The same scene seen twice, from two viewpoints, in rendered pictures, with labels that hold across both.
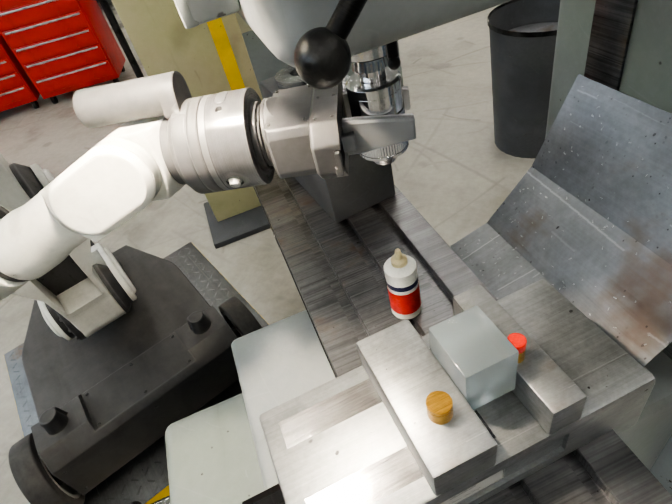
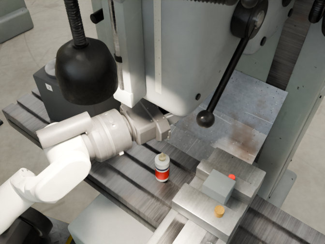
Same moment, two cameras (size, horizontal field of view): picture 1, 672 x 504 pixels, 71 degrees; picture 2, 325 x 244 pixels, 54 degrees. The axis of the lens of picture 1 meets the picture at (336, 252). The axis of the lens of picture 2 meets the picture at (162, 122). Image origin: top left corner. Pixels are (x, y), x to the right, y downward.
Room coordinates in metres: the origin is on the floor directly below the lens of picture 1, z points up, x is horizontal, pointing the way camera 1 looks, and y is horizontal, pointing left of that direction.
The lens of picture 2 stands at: (0.04, 0.27, 1.71)
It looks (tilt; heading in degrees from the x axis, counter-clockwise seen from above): 48 degrees down; 317
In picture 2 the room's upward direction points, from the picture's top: straight up
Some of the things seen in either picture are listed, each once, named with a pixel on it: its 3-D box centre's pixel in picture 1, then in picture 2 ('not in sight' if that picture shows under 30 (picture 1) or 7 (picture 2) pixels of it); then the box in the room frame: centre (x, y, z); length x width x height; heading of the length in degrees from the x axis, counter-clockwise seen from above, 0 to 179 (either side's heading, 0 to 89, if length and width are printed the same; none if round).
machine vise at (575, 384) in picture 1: (446, 404); (209, 209); (0.23, -0.06, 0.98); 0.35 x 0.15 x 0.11; 102
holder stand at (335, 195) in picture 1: (326, 134); (80, 97); (0.74, -0.04, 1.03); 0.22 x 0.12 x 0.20; 17
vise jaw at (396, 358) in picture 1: (420, 398); (205, 211); (0.22, -0.04, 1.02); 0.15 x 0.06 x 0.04; 12
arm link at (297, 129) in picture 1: (280, 135); (130, 126); (0.40, 0.02, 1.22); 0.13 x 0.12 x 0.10; 168
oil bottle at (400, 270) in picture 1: (402, 280); (162, 165); (0.41, -0.07, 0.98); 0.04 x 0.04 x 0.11
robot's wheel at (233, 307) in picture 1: (247, 332); (27, 220); (0.82, 0.28, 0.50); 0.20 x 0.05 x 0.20; 28
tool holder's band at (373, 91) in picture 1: (373, 82); not in sight; (0.38, -0.07, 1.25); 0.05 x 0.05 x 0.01
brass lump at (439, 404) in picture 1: (439, 407); (219, 211); (0.20, -0.05, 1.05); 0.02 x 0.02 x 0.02
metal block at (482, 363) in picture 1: (471, 358); (217, 189); (0.24, -0.09, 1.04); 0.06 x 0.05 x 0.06; 12
